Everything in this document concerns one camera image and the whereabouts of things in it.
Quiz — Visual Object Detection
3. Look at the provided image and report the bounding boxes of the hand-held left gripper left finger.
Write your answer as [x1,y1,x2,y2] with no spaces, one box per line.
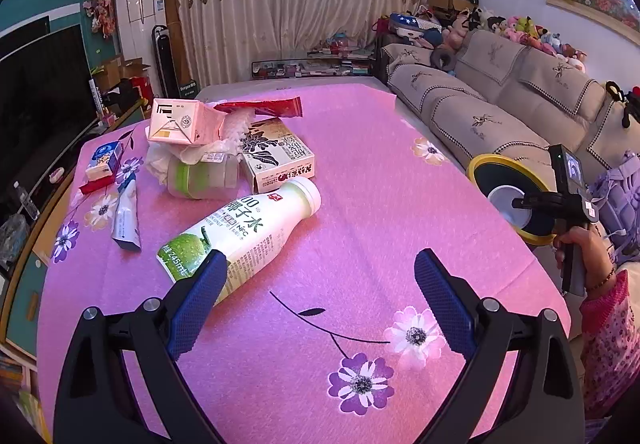
[52,249,230,444]

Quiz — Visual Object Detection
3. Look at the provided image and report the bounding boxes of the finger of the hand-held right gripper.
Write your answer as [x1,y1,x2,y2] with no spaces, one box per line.
[511,194,546,213]

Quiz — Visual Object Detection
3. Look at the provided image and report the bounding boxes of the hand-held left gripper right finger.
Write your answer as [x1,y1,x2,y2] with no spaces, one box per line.
[414,248,586,444]

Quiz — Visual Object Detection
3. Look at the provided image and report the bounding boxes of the white coconut water bottle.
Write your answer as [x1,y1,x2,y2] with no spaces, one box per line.
[157,175,322,307]

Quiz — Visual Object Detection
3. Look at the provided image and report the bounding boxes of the white tissue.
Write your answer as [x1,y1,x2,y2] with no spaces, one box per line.
[144,139,236,187]

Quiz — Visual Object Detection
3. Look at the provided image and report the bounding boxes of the brown tea box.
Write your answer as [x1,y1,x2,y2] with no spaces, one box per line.
[240,118,317,195]

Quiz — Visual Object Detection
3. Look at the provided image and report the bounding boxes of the pink milk carton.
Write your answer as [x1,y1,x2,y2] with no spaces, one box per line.
[146,98,232,147]

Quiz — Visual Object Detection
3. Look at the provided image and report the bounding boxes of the red snack wrapper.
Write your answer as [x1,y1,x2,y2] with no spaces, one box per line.
[214,96,304,119]

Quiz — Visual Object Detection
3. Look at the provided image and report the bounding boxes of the person's right forearm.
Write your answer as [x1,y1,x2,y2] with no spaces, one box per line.
[580,269,640,420]

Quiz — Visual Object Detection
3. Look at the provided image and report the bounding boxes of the person's right hand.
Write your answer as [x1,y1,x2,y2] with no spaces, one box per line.
[554,223,617,295]

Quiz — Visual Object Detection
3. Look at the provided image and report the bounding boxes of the purple backpack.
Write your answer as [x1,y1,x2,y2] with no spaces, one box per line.
[587,151,640,265]

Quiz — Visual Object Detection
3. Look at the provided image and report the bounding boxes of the beige covered sofa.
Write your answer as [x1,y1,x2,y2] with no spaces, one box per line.
[380,29,640,205]

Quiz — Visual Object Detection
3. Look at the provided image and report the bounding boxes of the blue white squeeze tube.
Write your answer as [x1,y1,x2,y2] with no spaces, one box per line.
[110,174,142,253]

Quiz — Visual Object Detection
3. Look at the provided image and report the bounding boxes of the black plush toy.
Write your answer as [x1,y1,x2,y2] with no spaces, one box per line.
[605,80,640,128]

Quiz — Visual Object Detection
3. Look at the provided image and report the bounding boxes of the translucent white plastic bottle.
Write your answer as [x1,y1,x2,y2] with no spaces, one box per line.
[166,149,242,201]

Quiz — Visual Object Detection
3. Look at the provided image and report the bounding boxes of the pink floral tablecloth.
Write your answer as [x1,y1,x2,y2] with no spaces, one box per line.
[36,84,573,444]

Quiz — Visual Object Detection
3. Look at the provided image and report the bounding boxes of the red flat packet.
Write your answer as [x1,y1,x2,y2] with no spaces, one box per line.
[77,174,118,196]

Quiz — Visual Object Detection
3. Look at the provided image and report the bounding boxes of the grey neck pillow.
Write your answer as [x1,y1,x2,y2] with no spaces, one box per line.
[431,46,457,76]

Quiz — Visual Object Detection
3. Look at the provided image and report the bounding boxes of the teal and yellow TV cabinet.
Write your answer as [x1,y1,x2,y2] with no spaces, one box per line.
[0,99,153,360]

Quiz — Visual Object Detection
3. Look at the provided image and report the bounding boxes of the blue tissue pack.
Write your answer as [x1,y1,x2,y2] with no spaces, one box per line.
[84,141,124,181]

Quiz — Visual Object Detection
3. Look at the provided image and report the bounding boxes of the row of plush toys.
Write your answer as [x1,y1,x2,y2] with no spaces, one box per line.
[440,6,588,72]

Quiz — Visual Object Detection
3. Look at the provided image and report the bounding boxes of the clear plastic bag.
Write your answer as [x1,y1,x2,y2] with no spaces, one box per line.
[0,214,29,271]

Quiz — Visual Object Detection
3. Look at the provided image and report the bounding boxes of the stack of colourful books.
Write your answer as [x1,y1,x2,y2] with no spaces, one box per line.
[0,344,51,444]

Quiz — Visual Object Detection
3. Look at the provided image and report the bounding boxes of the clear water bottle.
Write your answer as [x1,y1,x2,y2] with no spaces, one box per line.
[14,181,40,221]

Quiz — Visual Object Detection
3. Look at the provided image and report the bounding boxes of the blue star-print bag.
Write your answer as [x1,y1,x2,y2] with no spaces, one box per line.
[389,11,443,39]

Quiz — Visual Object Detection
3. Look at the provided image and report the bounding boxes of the red gift box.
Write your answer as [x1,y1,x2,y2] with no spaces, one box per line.
[131,76,154,108]

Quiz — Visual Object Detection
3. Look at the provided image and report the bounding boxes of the black box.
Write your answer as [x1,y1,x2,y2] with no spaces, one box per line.
[105,79,141,116]

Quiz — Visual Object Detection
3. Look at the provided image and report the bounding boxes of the white printed tube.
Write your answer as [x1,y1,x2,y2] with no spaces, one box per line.
[89,78,104,116]

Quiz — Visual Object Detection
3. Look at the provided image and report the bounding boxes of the open cardboard boxes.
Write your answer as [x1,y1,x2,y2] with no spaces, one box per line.
[92,54,151,95]

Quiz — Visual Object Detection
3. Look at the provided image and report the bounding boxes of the black tower fan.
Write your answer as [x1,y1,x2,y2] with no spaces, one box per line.
[151,24,176,101]

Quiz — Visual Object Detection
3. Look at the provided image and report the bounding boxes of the glass display table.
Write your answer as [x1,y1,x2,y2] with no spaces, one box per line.
[250,55,377,82]

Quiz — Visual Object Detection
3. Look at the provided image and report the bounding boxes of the large curved black television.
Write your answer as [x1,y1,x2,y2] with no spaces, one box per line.
[0,24,101,212]

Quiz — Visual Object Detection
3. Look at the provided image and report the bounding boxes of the white standing air conditioner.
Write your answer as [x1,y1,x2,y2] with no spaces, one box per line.
[114,0,166,70]

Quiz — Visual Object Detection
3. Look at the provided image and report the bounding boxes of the hanging flower decoration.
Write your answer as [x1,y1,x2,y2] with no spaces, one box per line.
[82,0,117,40]

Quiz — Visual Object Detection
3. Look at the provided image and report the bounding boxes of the flat black television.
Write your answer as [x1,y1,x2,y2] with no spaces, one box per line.
[0,15,51,57]

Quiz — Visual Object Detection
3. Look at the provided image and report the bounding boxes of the beaded bracelet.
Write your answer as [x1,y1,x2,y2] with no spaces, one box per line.
[585,268,617,294]

